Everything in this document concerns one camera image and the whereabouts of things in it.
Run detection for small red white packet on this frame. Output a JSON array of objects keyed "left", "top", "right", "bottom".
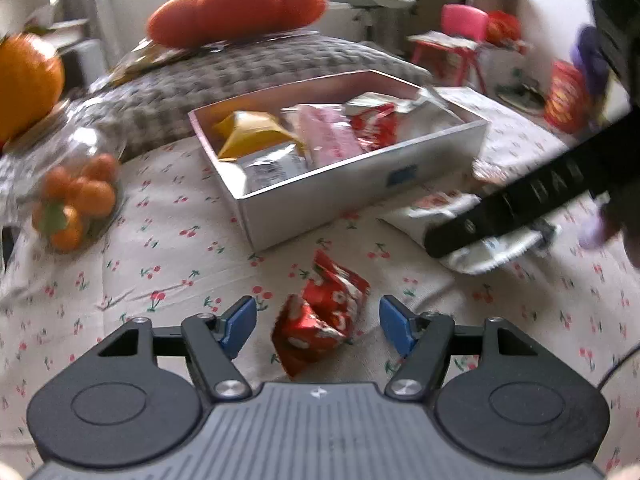
[{"left": 472, "top": 157, "right": 516, "bottom": 186}]

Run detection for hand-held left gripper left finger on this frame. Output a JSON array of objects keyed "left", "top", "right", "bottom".
[{"left": 97, "top": 295, "right": 258, "bottom": 402}]

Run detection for gold foil bag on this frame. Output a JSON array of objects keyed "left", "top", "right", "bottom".
[{"left": 107, "top": 35, "right": 226, "bottom": 86}]

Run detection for pink snack packet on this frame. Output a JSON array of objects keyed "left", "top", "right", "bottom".
[{"left": 282, "top": 103, "right": 371, "bottom": 168}]

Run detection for yellow snack packet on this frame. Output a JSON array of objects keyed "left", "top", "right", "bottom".
[{"left": 212, "top": 110, "right": 306, "bottom": 161}]

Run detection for silver cardboard box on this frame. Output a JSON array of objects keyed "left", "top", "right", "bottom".
[{"left": 188, "top": 69, "right": 490, "bottom": 252}]

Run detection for orange pumpkin plush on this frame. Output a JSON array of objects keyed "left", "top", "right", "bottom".
[{"left": 146, "top": 0, "right": 328, "bottom": 51}]

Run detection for grey office chair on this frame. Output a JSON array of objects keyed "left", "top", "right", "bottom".
[{"left": 320, "top": 0, "right": 418, "bottom": 43}]

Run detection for large orange fruit plush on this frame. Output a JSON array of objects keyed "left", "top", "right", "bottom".
[{"left": 0, "top": 32, "right": 66, "bottom": 148}]

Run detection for white packet black print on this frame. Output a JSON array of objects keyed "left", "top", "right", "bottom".
[{"left": 235, "top": 142, "right": 313, "bottom": 197}]

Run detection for white red print snack packet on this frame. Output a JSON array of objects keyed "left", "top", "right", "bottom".
[{"left": 377, "top": 192, "right": 558, "bottom": 276}]

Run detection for grey checked pillow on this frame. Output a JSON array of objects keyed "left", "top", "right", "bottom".
[{"left": 75, "top": 35, "right": 433, "bottom": 161}]

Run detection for paper sheet red print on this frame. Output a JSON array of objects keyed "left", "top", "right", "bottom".
[{"left": 407, "top": 30, "right": 481, "bottom": 51}]

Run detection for red patterned bag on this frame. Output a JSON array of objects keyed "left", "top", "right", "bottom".
[{"left": 544, "top": 59, "right": 593, "bottom": 133}]

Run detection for pink plastic chair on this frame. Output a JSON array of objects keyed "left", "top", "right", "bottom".
[{"left": 407, "top": 4, "right": 493, "bottom": 96}]

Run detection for red round decoration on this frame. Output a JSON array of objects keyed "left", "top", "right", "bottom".
[{"left": 485, "top": 10, "right": 523, "bottom": 46}]

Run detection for white folded paper sheets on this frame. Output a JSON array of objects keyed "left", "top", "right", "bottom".
[{"left": 435, "top": 86, "right": 501, "bottom": 121}]

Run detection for person's right hand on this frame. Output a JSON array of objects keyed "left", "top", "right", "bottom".
[{"left": 579, "top": 205, "right": 626, "bottom": 252}]

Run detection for cherry print tablecloth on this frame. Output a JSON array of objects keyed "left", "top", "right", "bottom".
[{"left": 0, "top": 87, "right": 640, "bottom": 480}]

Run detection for pile of small toy oranges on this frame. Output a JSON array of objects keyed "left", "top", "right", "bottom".
[{"left": 31, "top": 154, "right": 121, "bottom": 253}]

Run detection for purple plush toy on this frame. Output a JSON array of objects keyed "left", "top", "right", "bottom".
[{"left": 572, "top": 25, "right": 611, "bottom": 98}]

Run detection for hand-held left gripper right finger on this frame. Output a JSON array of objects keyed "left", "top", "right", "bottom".
[{"left": 378, "top": 296, "right": 543, "bottom": 401}]

